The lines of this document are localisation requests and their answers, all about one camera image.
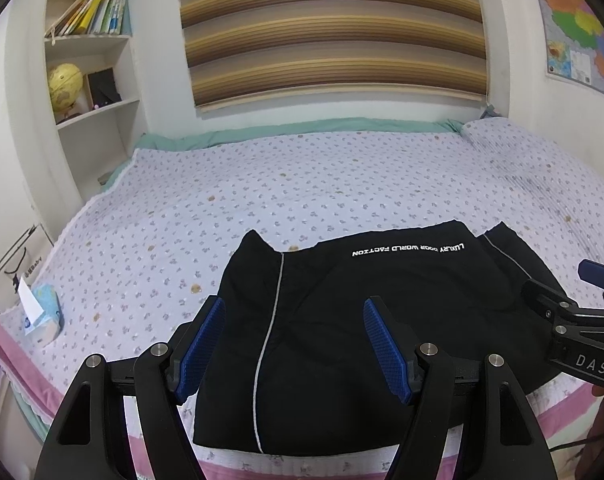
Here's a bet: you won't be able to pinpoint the row of leaning picture books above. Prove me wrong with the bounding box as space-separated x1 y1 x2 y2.
44 0 128 39

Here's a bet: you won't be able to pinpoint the green bed sheet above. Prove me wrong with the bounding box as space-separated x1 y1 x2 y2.
99 116 465 191

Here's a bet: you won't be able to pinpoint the blue tissue pack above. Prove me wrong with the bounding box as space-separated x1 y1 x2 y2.
19 282 64 346

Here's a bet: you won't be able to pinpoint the white paper bag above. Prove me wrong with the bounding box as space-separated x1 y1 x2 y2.
0 223 55 313

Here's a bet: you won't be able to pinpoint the white bookshelf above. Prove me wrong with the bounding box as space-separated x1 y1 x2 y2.
4 0 147 201

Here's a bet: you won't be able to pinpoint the brown striped window blind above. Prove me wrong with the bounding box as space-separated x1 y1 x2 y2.
176 0 488 109

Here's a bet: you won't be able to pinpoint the pink striped bed sheet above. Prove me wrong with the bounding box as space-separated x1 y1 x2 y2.
0 317 604 480

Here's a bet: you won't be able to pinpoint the bed with floral sheet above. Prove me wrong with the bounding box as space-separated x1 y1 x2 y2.
0 119 604 480

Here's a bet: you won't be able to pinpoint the black shorts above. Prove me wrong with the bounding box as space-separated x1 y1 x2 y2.
192 218 565 454

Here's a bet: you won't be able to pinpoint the yellow globe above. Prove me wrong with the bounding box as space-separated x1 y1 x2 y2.
48 63 85 123

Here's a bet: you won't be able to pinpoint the colourful wall map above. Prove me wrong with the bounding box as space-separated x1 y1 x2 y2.
528 0 604 101

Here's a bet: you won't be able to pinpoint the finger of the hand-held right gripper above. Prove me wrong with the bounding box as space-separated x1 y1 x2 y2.
521 280 583 331
578 259 604 306

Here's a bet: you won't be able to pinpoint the floral pillow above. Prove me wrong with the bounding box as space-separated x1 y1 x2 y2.
461 117 604 211

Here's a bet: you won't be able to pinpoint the small black board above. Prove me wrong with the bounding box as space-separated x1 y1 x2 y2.
84 66 123 108

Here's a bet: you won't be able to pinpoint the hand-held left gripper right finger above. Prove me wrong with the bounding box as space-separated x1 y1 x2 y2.
363 297 558 480

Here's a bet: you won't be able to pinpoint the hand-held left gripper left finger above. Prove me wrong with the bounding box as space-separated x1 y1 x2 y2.
34 295 227 480

